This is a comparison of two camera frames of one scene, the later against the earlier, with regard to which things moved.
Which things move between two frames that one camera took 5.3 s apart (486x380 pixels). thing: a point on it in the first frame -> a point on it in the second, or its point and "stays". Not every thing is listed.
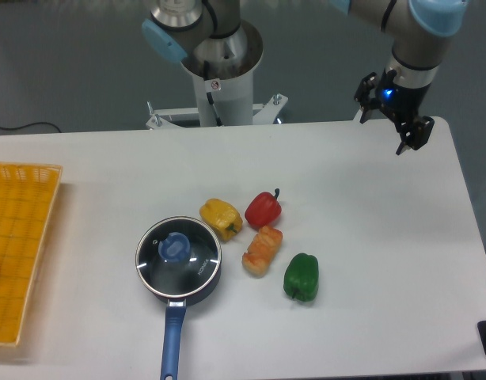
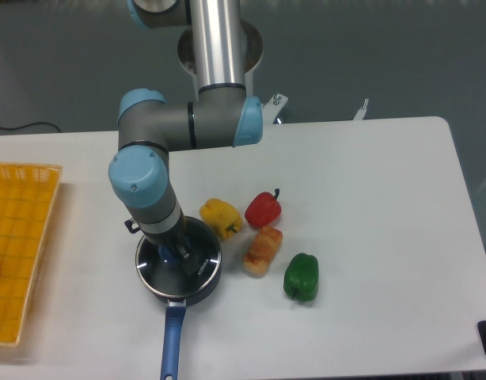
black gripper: x=404 y=105 -> x=177 y=237
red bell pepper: x=263 y=209 stays
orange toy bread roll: x=262 y=252 stays
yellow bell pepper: x=224 y=218 stays
